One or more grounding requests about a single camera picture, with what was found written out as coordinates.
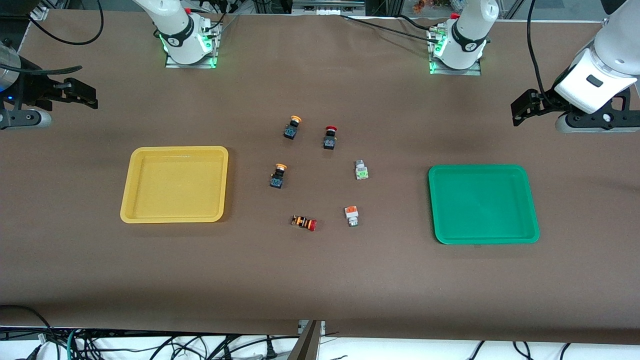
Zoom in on yellow plastic tray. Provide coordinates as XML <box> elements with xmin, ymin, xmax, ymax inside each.
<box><xmin>120</xmin><ymin>146</ymin><xmax>229</xmax><ymax>224</ymax></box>

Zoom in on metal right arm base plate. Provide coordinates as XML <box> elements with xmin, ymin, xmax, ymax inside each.
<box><xmin>165</xmin><ymin>22</ymin><xmax>221</xmax><ymax>69</ymax></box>

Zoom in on black cable across table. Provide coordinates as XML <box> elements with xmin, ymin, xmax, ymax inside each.
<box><xmin>340</xmin><ymin>14</ymin><xmax>436</xmax><ymax>41</ymax></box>

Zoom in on brown table leg beam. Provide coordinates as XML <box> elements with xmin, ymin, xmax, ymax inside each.
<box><xmin>287</xmin><ymin>320</ymin><xmax>326</xmax><ymax>360</ymax></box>

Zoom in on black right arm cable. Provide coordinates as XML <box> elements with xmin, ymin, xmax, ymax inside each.
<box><xmin>20</xmin><ymin>0</ymin><xmax>105</xmax><ymax>77</ymax></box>

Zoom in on red mushroom button orange contacts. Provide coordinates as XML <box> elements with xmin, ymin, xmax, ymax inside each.
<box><xmin>291</xmin><ymin>214</ymin><xmax>318</xmax><ymax>232</ymax></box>

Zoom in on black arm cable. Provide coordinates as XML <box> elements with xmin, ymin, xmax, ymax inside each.
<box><xmin>526</xmin><ymin>0</ymin><xmax>553</xmax><ymax>108</ymax></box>
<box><xmin>20</xmin><ymin>0</ymin><xmax>105</xmax><ymax>77</ymax></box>

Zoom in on green plastic tray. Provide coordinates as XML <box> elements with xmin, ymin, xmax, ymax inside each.
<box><xmin>428</xmin><ymin>164</ymin><xmax>540</xmax><ymax>245</ymax></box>

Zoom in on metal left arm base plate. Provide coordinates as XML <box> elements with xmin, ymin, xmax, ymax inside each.
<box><xmin>428</xmin><ymin>27</ymin><xmax>482</xmax><ymax>76</ymax></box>

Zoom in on yellow mushroom push button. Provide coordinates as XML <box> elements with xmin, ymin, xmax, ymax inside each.
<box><xmin>270</xmin><ymin>163</ymin><xmax>288</xmax><ymax>189</ymax></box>
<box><xmin>283</xmin><ymin>115</ymin><xmax>302</xmax><ymax>140</ymax></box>

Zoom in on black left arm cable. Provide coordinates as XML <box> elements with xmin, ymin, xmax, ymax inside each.
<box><xmin>526</xmin><ymin>0</ymin><xmax>553</xmax><ymax>108</ymax></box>

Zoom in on black floor cable with plug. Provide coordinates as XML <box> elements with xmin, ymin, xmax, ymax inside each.
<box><xmin>220</xmin><ymin>336</ymin><xmax>301</xmax><ymax>360</ymax></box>

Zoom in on brown table cover sheet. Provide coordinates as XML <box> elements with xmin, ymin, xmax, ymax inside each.
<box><xmin>0</xmin><ymin>9</ymin><xmax>640</xmax><ymax>346</ymax></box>

